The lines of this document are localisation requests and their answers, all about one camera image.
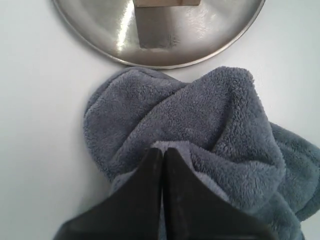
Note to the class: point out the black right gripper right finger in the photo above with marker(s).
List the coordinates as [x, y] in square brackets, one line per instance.
[193, 212]

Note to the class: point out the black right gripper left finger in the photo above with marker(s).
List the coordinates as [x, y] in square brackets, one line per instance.
[131, 213]

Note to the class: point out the grey fluffy towel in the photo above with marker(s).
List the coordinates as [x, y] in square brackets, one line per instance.
[219, 126]

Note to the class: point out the light wooden cube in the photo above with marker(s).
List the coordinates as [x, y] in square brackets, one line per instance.
[165, 3]

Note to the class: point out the round stainless steel plate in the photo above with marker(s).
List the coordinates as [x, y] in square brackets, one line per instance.
[166, 37]

